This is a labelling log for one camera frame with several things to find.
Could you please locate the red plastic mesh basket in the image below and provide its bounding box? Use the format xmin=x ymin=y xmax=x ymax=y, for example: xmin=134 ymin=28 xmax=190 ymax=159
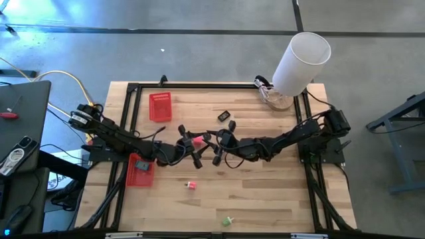
xmin=148 ymin=92 xmax=173 ymax=123
xmin=125 ymin=152 xmax=156 ymax=188

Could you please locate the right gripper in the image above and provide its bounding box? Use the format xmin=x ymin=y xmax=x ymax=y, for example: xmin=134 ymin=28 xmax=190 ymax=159
xmin=203 ymin=119 xmax=258 ymax=167

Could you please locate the dark grey side desk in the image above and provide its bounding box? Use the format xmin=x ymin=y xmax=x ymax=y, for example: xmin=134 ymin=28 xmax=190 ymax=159
xmin=0 ymin=80 xmax=52 ymax=235

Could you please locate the smartphone in clear case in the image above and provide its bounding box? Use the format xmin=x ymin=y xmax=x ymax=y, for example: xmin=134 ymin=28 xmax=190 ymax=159
xmin=0 ymin=135 xmax=40 ymax=177

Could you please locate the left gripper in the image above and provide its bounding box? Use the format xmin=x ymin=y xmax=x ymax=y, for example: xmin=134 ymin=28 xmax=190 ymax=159
xmin=172 ymin=123 xmax=212 ymax=170

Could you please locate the black aluminium table frame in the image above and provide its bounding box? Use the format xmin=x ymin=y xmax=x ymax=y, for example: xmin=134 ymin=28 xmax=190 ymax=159
xmin=78 ymin=82 xmax=358 ymax=233

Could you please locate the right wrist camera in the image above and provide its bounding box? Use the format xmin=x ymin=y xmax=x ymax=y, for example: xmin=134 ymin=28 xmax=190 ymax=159
xmin=220 ymin=131 xmax=235 ymax=149

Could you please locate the white cylindrical lamp shade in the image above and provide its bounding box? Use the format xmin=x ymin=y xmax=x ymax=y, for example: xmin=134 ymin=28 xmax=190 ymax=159
xmin=272 ymin=31 xmax=332 ymax=98

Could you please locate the round wooden lamp base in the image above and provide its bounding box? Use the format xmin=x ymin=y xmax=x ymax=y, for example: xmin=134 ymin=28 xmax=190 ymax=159
xmin=265 ymin=88 xmax=295 ymax=112

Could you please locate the white coiled lamp cable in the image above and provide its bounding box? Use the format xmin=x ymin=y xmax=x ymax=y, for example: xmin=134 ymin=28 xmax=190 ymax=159
xmin=254 ymin=75 xmax=278 ymax=104

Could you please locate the white metal bracket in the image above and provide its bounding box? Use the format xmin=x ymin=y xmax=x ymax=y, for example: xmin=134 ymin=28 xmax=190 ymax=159
xmin=105 ymin=232 xmax=143 ymax=239
xmin=291 ymin=233 xmax=329 ymax=239

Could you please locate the red-handled screwdriver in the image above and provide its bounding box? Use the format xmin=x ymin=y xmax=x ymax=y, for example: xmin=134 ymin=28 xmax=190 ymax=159
xmin=0 ymin=95 xmax=24 ymax=120

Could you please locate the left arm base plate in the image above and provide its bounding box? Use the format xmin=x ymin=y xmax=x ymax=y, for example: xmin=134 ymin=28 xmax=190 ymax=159
xmin=81 ymin=142 xmax=133 ymax=163

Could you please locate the white printed box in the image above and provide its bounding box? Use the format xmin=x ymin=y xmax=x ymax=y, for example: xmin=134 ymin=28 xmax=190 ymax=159
xmin=46 ymin=149 xmax=84 ymax=193

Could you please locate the blue-grey metal table stand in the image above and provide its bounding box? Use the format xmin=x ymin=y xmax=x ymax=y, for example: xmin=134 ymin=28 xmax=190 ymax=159
xmin=365 ymin=92 xmax=425 ymax=195

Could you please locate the black flat bar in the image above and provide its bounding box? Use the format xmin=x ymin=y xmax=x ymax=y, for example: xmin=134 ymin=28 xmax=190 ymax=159
xmin=0 ymin=68 xmax=37 ymax=79

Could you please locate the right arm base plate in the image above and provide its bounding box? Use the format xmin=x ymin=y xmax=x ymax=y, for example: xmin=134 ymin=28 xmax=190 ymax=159
xmin=297 ymin=137 xmax=346 ymax=165

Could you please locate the black cable bundle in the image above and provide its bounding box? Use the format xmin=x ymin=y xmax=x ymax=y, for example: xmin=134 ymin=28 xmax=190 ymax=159
xmin=49 ymin=179 xmax=82 ymax=213

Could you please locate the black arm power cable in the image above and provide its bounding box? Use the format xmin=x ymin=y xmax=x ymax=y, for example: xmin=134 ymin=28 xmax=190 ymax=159
xmin=304 ymin=89 xmax=336 ymax=112

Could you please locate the yellow extension cable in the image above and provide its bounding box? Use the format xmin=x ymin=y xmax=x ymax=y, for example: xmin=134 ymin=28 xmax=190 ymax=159
xmin=0 ymin=56 xmax=96 ymax=143
xmin=31 ymin=69 xmax=97 ymax=109

